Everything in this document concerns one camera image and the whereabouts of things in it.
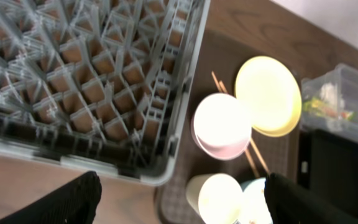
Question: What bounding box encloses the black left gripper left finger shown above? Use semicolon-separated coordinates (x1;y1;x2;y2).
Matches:
0;171;102;224

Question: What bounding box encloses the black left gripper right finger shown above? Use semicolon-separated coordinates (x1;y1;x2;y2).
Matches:
264;173;358;224

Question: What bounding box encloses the light blue bowl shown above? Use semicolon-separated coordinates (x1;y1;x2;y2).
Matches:
238;177;273;224

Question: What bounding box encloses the pale green cup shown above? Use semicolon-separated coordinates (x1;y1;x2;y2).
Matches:
185;173;243;224

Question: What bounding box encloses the yellow orange snack wrapper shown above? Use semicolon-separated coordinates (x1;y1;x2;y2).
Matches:
302;97;356;121

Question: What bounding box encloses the white pink shallow bowl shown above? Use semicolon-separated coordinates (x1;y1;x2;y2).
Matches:
191;93;252;161

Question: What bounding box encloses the white tissue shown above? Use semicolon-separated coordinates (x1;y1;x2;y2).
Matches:
319;83;345;132

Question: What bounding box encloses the clear plastic waste bin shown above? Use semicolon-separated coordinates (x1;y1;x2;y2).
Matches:
301;63;358;143

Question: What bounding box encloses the grey plastic dishwasher rack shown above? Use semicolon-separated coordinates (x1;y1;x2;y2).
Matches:
0;0;210;186

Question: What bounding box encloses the black rectangular tray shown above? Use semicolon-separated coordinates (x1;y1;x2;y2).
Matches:
297;130;358;218

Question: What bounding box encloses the wooden chopstick upper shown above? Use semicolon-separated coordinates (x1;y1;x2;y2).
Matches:
218;80;270;175

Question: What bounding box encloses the wooden chopstick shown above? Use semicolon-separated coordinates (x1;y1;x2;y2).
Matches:
218;80;270;175
211;71;260;178

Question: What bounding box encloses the yellow round plate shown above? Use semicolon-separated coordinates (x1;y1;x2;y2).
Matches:
234;56;301;138

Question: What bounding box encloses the wooden chopstick lower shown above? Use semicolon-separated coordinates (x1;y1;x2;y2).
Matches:
211;71;260;178

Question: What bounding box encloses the dark brown serving tray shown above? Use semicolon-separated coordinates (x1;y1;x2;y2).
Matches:
155;30;299;224

